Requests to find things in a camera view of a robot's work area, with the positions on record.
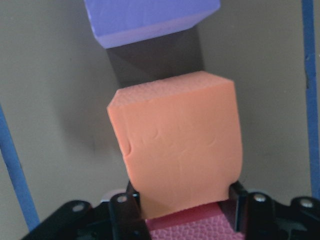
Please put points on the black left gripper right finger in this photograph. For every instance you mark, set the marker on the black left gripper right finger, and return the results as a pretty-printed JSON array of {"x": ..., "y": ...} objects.
[{"x": 254, "y": 213}]

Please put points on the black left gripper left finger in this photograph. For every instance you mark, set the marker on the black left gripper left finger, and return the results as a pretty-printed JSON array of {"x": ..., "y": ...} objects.
[{"x": 125, "y": 216}]

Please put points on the orange foam cube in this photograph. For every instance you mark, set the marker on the orange foam cube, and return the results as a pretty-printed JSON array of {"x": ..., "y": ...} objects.
[{"x": 180, "y": 140}]

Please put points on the pink foam cube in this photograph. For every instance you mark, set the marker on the pink foam cube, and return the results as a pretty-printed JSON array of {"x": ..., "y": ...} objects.
[{"x": 204, "y": 222}]

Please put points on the brown paper mat blue grid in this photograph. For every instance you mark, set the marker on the brown paper mat blue grid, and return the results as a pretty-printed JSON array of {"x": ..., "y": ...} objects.
[{"x": 56, "y": 82}]

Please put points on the purple foam cube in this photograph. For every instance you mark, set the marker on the purple foam cube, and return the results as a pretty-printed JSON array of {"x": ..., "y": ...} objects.
[{"x": 115, "y": 23}]

